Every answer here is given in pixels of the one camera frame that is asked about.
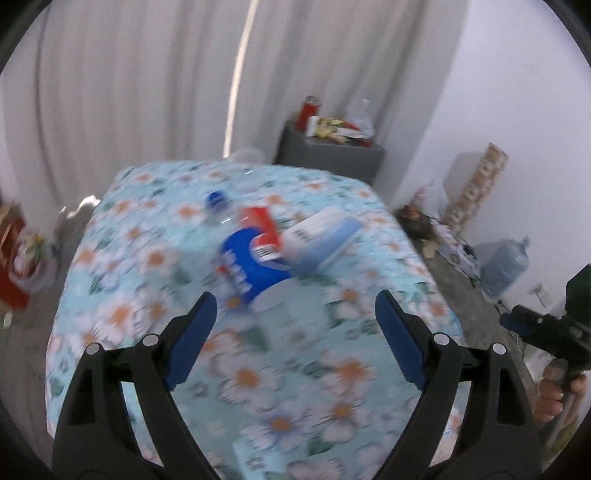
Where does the person's right hand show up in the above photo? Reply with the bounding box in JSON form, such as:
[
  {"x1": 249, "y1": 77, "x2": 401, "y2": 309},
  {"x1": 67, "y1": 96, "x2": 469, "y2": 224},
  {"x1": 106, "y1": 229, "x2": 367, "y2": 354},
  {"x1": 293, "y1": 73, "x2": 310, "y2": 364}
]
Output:
[{"x1": 534, "y1": 362, "x2": 589, "y2": 423}]

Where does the light blue plastic packet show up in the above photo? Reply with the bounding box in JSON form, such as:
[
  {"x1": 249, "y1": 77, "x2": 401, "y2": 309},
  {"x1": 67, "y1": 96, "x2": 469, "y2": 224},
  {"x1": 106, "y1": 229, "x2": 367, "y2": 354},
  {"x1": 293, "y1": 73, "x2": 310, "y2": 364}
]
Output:
[{"x1": 295, "y1": 218, "x2": 363, "y2": 278}]

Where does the clear bottle with blue label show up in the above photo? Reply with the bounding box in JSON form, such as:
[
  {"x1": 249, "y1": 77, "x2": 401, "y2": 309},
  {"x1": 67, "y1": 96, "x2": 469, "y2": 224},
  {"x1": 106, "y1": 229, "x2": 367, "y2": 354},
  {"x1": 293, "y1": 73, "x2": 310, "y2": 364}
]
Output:
[{"x1": 203, "y1": 189, "x2": 294, "y2": 311}]

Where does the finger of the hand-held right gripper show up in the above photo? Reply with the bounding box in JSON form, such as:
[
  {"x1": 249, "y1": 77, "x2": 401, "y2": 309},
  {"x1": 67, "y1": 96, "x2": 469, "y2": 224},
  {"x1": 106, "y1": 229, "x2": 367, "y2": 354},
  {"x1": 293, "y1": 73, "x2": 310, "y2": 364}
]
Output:
[{"x1": 500, "y1": 304, "x2": 564, "y2": 341}]

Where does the pile of snack packets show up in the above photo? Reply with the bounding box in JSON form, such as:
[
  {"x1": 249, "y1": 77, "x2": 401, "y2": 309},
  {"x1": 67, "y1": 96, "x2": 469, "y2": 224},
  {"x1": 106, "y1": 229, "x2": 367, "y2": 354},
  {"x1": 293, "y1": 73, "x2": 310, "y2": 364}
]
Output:
[{"x1": 307, "y1": 115, "x2": 365, "y2": 144}]

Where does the white small carton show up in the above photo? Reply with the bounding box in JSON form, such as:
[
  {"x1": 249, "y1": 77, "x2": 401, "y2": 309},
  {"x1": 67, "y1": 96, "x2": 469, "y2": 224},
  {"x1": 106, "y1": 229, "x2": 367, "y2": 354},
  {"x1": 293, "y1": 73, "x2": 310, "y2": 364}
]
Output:
[{"x1": 281, "y1": 207, "x2": 345, "y2": 259}]

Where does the red paper gift bag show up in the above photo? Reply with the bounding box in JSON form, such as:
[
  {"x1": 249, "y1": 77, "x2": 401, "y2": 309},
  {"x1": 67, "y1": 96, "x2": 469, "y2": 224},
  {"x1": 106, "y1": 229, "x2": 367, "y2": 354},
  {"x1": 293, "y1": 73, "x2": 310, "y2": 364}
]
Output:
[{"x1": 0, "y1": 200, "x2": 31, "y2": 310}]

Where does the blue water jug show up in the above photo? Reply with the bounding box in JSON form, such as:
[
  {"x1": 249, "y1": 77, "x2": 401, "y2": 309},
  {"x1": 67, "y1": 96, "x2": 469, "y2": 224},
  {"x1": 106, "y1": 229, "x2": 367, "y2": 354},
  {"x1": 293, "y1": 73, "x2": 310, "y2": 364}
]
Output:
[{"x1": 480, "y1": 236, "x2": 531, "y2": 298}]

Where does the white printed carton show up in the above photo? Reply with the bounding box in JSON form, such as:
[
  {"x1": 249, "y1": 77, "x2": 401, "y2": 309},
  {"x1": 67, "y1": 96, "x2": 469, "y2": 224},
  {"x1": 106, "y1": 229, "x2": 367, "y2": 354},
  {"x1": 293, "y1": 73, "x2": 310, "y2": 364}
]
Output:
[{"x1": 434, "y1": 222, "x2": 481, "y2": 273}]

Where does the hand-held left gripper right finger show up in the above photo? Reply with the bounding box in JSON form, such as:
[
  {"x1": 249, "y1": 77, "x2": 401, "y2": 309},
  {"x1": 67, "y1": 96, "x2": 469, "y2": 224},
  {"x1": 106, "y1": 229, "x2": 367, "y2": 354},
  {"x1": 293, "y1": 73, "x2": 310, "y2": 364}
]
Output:
[{"x1": 375, "y1": 290, "x2": 541, "y2": 480}]

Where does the tile-patterned board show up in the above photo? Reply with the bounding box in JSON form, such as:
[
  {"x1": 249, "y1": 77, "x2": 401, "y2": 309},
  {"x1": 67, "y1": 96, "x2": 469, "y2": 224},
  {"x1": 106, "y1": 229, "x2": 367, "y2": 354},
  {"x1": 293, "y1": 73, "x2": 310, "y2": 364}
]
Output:
[{"x1": 445, "y1": 142, "x2": 509, "y2": 234}]

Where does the dark cardboard box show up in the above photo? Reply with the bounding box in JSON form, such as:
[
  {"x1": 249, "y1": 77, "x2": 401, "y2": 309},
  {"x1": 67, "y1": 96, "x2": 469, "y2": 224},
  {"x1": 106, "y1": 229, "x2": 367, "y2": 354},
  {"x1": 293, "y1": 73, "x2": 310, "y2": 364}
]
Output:
[{"x1": 399, "y1": 205, "x2": 435, "y2": 241}]

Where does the red thermos flask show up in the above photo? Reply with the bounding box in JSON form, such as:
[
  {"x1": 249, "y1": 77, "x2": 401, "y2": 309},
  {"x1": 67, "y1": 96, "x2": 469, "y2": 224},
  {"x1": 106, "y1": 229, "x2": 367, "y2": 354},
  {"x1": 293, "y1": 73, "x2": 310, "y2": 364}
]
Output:
[{"x1": 298, "y1": 95, "x2": 320, "y2": 134}]

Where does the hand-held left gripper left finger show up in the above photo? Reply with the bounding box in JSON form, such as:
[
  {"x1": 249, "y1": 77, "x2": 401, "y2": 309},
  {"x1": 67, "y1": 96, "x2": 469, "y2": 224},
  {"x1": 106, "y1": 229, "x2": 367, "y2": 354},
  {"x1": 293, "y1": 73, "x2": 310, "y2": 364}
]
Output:
[{"x1": 52, "y1": 292, "x2": 219, "y2": 480}]

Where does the grey white plastic bag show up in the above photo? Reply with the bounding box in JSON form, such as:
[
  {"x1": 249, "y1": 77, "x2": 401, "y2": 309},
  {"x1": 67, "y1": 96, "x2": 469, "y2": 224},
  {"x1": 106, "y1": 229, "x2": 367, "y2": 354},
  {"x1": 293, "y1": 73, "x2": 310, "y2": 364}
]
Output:
[{"x1": 55, "y1": 195, "x2": 100, "y2": 243}]

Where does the grey cabinet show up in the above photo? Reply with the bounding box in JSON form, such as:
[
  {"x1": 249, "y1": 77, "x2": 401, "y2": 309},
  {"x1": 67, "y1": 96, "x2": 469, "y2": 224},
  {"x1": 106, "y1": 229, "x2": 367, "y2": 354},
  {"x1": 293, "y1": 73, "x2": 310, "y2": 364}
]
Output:
[{"x1": 276, "y1": 121, "x2": 386, "y2": 185}]

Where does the red snack packet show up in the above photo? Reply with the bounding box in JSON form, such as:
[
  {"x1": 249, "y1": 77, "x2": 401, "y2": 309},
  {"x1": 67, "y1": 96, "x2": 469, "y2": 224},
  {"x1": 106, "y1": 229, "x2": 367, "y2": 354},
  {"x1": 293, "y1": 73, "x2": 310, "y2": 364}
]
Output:
[{"x1": 240, "y1": 207, "x2": 283, "y2": 259}]

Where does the white curtain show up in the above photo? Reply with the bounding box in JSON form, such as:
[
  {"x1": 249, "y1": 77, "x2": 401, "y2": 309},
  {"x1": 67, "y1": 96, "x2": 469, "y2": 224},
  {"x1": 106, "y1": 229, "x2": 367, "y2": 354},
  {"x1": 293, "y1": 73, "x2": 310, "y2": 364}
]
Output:
[{"x1": 4, "y1": 0, "x2": 467, "y2": 208}]

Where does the floral blue blanket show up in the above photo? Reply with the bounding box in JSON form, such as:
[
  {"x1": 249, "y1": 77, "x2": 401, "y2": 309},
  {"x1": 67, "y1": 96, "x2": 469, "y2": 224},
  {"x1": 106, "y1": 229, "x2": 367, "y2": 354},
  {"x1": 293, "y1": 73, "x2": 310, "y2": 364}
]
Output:
[{"x1": 45, "y1": 159, "x2": 465, "y2": 480}]

